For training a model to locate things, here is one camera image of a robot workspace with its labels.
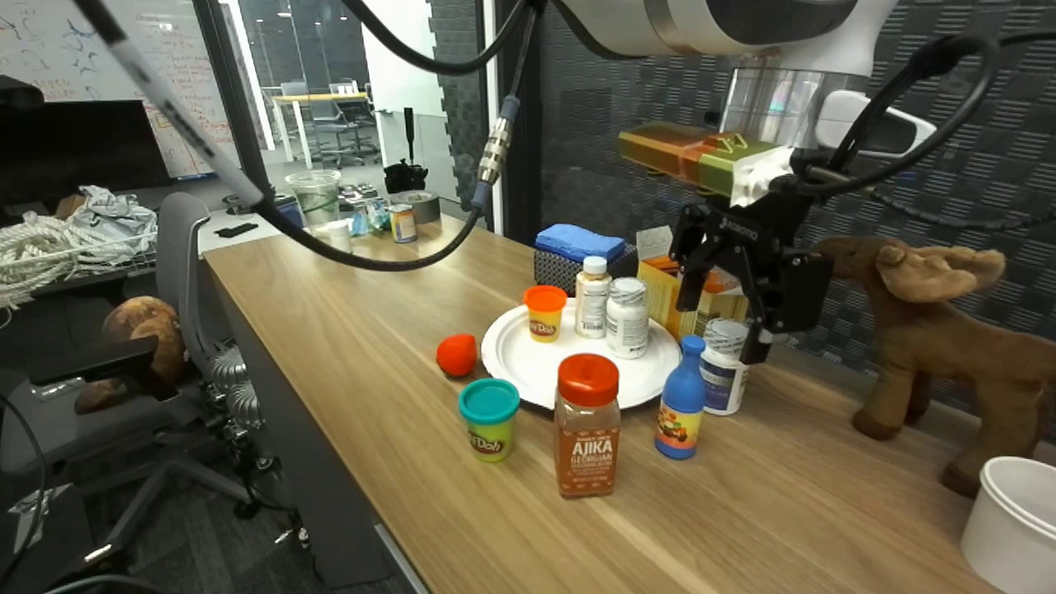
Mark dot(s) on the yellow can silver lid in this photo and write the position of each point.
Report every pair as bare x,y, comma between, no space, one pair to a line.
405,224

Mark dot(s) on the stained white pill bottle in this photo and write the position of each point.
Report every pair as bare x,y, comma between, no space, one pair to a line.
592,303

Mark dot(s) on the black mesh box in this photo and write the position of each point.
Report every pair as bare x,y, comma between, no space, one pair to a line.
557,273

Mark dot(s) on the brown plush on chair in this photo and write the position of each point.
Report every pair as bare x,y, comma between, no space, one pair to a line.
151,331

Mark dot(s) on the black office chair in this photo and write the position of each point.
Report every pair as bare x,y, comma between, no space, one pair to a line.
166,364

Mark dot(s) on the spice jar orange lid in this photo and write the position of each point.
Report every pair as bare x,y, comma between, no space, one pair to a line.
585,434

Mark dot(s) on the brown moose plush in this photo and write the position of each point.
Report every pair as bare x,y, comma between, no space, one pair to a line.
944,340

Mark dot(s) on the red toy strawberry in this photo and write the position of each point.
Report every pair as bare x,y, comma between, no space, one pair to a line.
455,359

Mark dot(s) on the orange cardboard box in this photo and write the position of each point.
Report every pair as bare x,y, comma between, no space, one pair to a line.
705,164

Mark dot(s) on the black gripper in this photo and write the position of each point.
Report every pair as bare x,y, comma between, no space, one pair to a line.
786,267

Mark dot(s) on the teal lid green dough tub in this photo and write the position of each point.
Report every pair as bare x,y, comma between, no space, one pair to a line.
488,418

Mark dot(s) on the white paper plate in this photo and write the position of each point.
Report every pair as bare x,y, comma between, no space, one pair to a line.
548,367

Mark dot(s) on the blue sponge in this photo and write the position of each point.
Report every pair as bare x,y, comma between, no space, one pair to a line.
577,242

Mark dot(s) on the white bottle silver foil top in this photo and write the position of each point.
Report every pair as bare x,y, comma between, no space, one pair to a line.
627,318

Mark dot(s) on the white bowl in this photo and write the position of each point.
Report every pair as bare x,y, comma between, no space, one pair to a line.
1019,529

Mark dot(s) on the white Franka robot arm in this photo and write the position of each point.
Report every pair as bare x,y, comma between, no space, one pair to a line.
727,29

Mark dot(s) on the blue-capped small bottle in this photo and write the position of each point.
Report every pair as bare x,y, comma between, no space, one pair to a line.
680,406

